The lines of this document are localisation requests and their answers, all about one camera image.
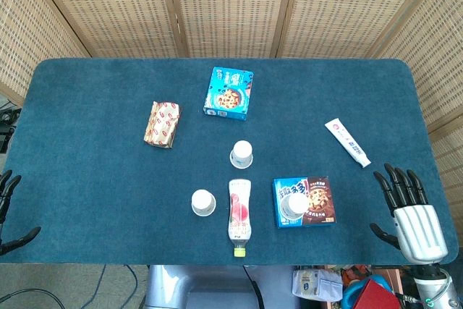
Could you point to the grey robot torso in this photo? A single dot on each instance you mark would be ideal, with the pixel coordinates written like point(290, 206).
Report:
point(202, 287)

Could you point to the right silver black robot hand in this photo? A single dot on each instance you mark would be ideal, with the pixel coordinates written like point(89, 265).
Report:
point(419, 229)

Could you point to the blue and brown cookie box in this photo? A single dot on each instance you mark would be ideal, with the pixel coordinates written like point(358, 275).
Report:
point(320, 211)

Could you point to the peach drink bottle green cap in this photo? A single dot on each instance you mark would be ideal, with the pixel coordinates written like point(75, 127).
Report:
point(239, 211)

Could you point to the blue round object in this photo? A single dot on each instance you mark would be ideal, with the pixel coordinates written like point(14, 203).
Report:
point(352, 296)

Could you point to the blue felt table mat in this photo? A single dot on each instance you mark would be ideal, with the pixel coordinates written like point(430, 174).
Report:
point(108, 186)

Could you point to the white paper cup floral print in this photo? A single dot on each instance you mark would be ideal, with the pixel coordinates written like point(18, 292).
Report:
point(296, 205)
point(241, 153)
point(203, 203)

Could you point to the white toothpaste tube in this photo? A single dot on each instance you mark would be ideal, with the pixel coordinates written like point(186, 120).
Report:
point(347, 142)

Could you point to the gold red snack package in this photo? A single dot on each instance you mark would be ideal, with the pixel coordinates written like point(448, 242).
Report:
point(161, 124)

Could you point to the orange clutter items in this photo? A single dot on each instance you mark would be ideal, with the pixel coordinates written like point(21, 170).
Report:
point(356, 274)

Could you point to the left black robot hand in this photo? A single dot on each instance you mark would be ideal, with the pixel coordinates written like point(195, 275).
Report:
point(7, 189)

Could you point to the white fabric bag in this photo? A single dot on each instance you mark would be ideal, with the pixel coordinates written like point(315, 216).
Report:
point(316, 285)

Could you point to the wicker folding screen panel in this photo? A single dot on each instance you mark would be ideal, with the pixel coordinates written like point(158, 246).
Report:
point(115, 8)
point(434, 70)
point(21, 34)
point(231, 8)
point(343, 8)

